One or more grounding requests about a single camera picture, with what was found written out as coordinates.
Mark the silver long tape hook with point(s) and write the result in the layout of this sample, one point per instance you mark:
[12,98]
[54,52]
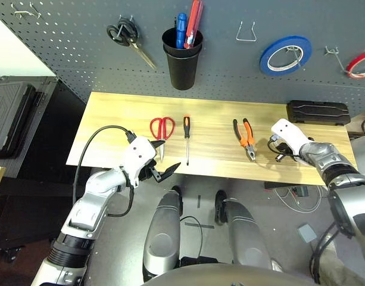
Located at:
[331,51]

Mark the white person's sneaker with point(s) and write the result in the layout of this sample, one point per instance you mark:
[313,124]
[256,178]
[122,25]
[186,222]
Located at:
[277,265]

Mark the black rolling equipment cabinet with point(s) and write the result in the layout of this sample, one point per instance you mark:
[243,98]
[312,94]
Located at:
[36,208]

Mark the long black floor tape strip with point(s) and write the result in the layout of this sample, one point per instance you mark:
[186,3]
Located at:
[200,225]

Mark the grey perforated pegboard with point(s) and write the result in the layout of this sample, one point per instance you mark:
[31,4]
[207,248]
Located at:
[81,44]

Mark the grey side desk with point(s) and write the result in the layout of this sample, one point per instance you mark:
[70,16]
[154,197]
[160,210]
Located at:
[362,167]

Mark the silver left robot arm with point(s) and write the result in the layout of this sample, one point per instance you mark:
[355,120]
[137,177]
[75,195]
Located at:
[93,202]

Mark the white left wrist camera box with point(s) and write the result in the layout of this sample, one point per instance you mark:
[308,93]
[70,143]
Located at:
[137,155]

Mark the silver left robot leg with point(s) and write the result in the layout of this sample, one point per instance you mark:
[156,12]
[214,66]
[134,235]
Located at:
[161,232]

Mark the orange black pliers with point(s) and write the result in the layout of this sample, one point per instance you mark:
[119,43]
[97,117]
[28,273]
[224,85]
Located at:
[247,140]

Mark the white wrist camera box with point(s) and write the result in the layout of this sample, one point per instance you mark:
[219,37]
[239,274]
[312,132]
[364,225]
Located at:
[289,132]
[137,155]

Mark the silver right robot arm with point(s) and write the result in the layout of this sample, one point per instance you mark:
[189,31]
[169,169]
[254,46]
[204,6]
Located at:
[343,178]

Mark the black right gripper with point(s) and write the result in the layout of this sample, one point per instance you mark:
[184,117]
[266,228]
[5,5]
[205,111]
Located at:
[283,150]

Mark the blue tape roll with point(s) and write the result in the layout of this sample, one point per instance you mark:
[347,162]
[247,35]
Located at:
[264,61]

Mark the short black floor tape strip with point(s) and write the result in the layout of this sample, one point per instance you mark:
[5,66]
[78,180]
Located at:
[199,202]

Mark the orange black screwdriver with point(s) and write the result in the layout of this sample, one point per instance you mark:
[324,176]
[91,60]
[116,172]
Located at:
[186,126]

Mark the person's beige trouser leg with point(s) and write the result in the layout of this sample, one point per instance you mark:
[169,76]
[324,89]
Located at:
[349,268]

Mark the grey foot pedal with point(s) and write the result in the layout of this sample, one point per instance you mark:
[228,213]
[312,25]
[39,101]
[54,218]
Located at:
[307,233]

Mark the black power adapter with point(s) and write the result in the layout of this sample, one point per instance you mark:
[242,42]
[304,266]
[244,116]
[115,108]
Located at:
[300,190]

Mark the red tape roll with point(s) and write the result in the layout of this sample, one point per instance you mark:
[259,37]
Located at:
[353,62]

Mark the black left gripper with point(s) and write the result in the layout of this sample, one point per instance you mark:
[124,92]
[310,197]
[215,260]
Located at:
[147,172]

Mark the black pegboard cup holder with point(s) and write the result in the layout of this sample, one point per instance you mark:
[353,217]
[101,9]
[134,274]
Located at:
[182,74]

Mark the silver scissors hook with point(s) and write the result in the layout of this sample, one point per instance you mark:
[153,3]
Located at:
[120,29]

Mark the silver right robot leg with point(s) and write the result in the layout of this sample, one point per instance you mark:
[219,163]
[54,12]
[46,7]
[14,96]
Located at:
[244,232]

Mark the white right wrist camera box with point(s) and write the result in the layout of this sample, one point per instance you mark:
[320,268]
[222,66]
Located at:
[289,132]

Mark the small black tool case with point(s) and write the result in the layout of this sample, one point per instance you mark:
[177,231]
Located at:
[316,113]

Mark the silver robot leg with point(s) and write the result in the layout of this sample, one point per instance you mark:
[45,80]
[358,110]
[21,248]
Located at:
[244,232]
[161,232]

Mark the large black ribbed case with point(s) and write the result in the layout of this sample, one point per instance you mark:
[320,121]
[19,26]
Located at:
[9,119]

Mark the silver double prong hook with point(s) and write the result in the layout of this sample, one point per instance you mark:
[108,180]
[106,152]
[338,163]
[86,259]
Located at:
[20,12]

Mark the black table leg bracket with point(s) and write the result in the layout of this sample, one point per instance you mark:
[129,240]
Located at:
[277,185]

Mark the grey robot torso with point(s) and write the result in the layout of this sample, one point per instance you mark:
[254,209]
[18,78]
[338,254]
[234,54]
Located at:
[230,277]

